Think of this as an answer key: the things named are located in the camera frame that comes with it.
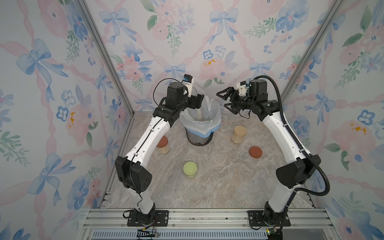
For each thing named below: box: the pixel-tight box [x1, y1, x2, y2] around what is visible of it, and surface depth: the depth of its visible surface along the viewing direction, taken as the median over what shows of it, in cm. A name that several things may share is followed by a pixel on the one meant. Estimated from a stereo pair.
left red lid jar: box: [156, 135, 170, 155], surface depth 94 cm
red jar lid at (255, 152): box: [249, 146, 263, 159], surface depth 100 cm
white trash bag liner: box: [179, 95, 222, 135], surface depth 85 cm
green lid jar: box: [183, 161, 198, 179], surface depth 85 cm
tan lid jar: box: [230, 125, 247, 144], surface depth 100 cm
